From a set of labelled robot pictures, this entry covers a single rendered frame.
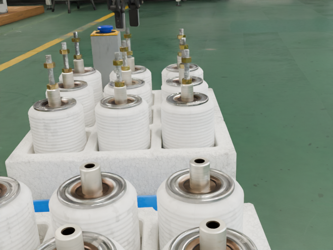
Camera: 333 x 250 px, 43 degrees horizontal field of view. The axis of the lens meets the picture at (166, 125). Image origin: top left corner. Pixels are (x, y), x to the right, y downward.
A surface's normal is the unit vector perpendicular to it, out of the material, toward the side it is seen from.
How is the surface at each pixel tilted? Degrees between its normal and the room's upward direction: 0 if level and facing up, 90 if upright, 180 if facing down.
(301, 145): 0
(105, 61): 90
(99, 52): 90
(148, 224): 0
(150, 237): 0
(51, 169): 90
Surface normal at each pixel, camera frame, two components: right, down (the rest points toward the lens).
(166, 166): 0.00, 0.36
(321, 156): -0.04, -0.93
